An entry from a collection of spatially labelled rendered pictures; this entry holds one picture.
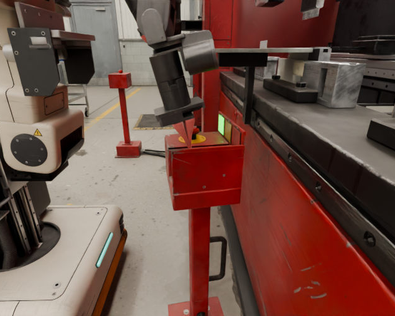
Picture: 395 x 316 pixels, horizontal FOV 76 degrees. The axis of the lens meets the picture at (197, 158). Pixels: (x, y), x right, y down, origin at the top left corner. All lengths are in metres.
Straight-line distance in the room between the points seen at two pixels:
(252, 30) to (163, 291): 1.48
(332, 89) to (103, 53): 7.84
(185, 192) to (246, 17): 1.31
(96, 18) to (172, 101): 7.85
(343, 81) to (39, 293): 1.05
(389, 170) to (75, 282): 0.94
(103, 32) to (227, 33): 6.77
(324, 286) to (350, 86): 0.42
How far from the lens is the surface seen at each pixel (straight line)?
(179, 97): 0.51
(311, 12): 0.88
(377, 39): 0.93
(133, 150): 2.60
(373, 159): 0.37
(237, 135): 0.57
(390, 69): 0.95
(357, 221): 0.37
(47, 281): 1.07
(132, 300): 1.29
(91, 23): 8.37
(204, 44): 0.50
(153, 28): 0.50
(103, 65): 8.29
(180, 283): 1.31
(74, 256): 1.12
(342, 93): 0.66
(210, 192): 0.58
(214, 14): 1.68
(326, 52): 0.78
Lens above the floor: 1.00
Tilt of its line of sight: 23 degrees down
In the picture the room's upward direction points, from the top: straight up
